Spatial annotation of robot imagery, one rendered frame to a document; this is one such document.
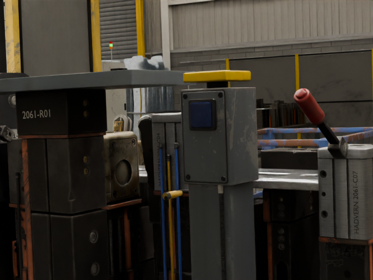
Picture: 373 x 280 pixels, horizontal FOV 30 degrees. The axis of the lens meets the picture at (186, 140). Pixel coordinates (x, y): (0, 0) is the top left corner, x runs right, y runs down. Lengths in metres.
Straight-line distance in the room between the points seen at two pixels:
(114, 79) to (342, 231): 0.35
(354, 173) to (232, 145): 0.18
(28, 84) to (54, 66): 3.86
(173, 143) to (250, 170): 0.22
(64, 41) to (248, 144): 4.13
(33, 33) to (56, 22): 0.26
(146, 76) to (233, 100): 0.12
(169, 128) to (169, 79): 0.16
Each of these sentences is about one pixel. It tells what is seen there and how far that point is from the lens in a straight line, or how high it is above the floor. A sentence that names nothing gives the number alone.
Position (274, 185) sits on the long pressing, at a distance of 1.08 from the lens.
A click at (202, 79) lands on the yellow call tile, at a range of 0.81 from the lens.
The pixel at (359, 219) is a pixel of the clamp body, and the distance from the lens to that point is 0.91.
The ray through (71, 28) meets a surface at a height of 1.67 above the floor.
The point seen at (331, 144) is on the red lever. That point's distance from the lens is 0.89.
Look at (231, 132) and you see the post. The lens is 0.79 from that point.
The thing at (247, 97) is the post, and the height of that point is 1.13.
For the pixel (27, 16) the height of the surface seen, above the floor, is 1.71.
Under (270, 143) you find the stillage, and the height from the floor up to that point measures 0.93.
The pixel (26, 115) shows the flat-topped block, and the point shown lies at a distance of 0.99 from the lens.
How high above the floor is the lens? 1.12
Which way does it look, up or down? 3 degrees down
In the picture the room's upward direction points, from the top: 2 degrees counter-clockwise
